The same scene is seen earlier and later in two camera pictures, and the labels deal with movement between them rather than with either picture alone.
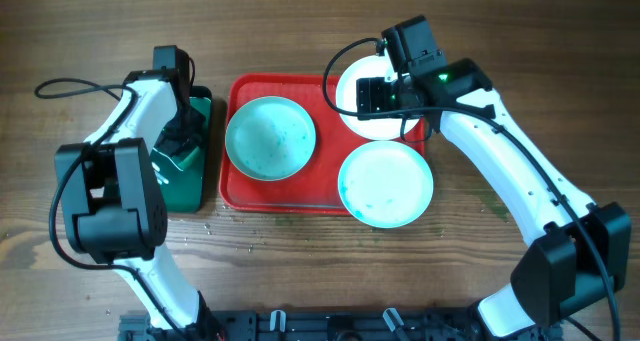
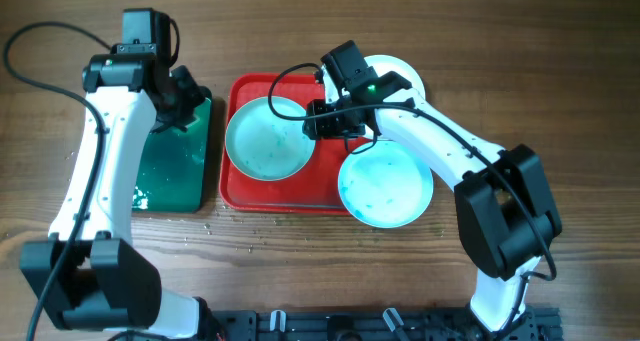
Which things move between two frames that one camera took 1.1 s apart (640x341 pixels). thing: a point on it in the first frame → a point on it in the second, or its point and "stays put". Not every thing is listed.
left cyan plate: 270,138 stays put
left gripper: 173,146 → 194,97
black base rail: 334,325 stays put
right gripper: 369,93 → 316,117
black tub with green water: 186,178 stays put
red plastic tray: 315,187 stays put
